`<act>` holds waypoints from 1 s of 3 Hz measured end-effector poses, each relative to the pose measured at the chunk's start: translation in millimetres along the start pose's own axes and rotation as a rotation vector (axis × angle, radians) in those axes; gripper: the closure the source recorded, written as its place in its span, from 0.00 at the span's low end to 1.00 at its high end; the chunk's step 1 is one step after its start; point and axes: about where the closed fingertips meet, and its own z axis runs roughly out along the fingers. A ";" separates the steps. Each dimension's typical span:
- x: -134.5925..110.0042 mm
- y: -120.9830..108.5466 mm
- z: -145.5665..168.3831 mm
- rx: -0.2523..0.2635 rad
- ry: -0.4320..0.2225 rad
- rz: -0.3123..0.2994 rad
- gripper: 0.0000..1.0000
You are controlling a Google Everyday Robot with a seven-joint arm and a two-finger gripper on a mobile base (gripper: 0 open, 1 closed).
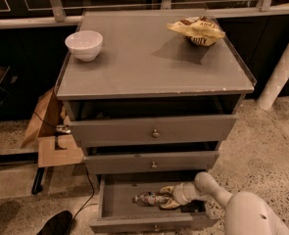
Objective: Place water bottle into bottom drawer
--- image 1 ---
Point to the grey middle drawer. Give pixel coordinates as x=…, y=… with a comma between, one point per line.
x=151, y=162

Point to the brown cardboard box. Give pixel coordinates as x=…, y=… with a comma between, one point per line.
x=53, y=148

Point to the grey bottom drawer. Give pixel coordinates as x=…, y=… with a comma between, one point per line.
x=118, y=212

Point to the black metal stand leg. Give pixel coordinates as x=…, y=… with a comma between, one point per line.
x=36, y=187

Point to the black shoe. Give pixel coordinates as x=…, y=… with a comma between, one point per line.
x=58, y=224

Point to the white window railing frame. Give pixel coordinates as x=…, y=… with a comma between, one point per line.
x=118, y=10

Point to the clear plastic water bottle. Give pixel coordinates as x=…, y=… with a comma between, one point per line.
x=151, y=199

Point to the white ceramic bowl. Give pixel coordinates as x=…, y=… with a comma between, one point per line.
x=85, y=45

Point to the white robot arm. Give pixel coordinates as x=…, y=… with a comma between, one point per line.
x=245, y=212

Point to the grey top drawer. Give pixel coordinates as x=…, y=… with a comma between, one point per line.
x=151, y=130

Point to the yellow chip bag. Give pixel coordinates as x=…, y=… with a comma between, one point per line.
x=201, y=31

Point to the grey drawer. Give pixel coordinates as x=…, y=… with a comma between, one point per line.
x=151, y=162
x=151, y=130
x=118, y=212

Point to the grey wooden drawer cabinet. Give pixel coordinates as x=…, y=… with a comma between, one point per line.
x=145, y=70

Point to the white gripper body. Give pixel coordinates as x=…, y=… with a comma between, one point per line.
x=182, y=195

